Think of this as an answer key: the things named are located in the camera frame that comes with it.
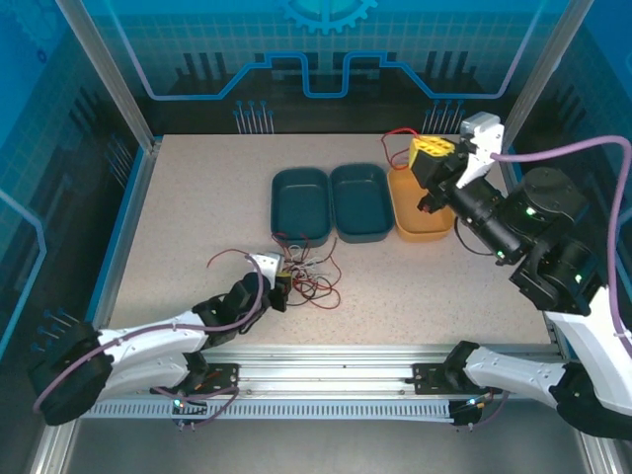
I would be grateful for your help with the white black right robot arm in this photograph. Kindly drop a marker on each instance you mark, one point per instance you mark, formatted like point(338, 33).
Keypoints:
point(513, 375)

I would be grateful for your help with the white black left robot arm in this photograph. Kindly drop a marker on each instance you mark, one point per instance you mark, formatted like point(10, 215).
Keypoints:
point(148, 365)

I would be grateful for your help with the orange plastic bin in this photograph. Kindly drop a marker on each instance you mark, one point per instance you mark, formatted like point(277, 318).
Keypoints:
point(415, 217)

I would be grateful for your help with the teal plastic bin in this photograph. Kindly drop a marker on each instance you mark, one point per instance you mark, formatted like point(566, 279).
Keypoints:
point(360, 202)
point(298, 202)

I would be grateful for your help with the grey steel sheet panel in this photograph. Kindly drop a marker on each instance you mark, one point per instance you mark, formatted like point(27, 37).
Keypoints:
point(321, 449)

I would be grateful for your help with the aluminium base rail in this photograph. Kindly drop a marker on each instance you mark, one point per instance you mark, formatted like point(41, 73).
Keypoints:
point(321, 370)

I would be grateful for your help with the aluminium frame post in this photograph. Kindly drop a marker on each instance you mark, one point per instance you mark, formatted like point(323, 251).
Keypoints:
point(108, 79)
point(543, 64)

